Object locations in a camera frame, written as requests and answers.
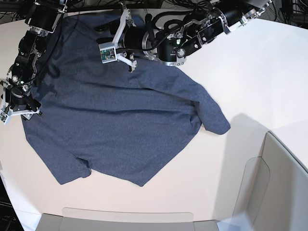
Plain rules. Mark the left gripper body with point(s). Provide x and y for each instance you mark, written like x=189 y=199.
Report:
x=128 y=40

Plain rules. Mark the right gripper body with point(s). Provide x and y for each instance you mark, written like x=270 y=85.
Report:
x=22 y=105

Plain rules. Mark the dark blue t-shirt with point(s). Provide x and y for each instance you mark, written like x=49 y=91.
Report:
x=102 y=117

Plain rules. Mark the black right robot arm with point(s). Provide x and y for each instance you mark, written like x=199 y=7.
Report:
x=42 y=17

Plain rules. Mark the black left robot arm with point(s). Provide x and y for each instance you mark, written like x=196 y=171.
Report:
x=170 y=37

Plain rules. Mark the grey bin bottom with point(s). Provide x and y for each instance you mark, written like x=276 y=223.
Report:
x=73 y=219

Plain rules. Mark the grey bin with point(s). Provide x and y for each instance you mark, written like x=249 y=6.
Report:
x=274 y=192
x=73 y=219

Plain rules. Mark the grey bin right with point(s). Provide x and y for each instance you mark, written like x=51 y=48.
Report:
x=274 y=192

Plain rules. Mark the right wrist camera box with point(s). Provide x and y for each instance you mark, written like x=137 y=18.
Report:
x=5 y=116

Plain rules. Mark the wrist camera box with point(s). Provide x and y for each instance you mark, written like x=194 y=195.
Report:
x=107 y=52
x=5 y=116

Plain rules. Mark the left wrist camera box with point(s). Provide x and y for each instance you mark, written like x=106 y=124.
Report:
x=107 y=52

